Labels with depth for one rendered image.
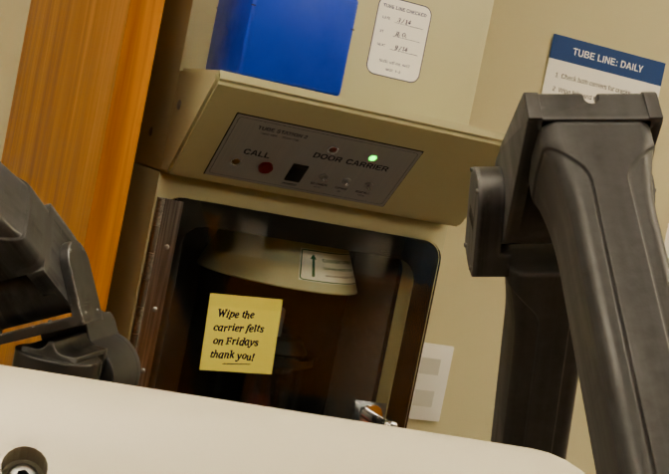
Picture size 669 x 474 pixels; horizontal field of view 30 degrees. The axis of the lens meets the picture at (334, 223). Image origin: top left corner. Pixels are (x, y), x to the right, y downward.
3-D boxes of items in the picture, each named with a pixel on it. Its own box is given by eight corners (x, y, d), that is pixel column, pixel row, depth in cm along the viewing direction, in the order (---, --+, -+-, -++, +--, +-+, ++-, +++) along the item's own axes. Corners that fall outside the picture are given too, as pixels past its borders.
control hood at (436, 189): (157, 170, 118) (177, 67, 118) (450, 224, 132) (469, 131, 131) (193, 182, 108) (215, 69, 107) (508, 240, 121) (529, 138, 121)
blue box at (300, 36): (203, 72, 118) (221, -23, 118) (299, 93, 122) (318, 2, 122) (238, 74, 109) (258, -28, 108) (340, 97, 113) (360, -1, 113)
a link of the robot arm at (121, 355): (-56, 271, 82) (64, 241, 81) (17, 263, 94) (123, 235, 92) (-14, 448, 82) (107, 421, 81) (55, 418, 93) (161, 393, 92)
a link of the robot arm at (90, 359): (3, 334, 81) (86, 353, 80) (46, 323, 87) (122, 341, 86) (-17, 437, 81) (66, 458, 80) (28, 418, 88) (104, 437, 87)
